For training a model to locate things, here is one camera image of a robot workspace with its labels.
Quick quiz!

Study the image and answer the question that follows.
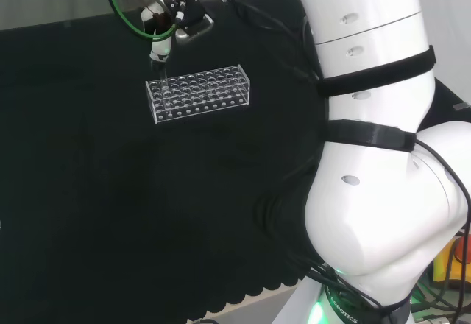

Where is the clear glass test tube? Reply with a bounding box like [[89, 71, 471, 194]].
[[160, 66, 171, 113]]

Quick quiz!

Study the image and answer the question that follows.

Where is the clear plastic test tube rack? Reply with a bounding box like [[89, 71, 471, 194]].
[[145, 64, 252, 125]]

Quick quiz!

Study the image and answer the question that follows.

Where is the black bench cloth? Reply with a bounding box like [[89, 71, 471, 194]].
[[0, 0, 471, 324]]

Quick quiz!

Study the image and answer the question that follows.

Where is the pale mounting board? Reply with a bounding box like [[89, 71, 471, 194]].
[[272, 272, 329, 324]]

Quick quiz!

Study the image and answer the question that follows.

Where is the yellow stop button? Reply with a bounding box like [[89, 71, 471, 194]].
[[432, 235, 471, 284]]

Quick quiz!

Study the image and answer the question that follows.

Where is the green cable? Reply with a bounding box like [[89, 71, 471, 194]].
[[105, 0, 178, 41]]

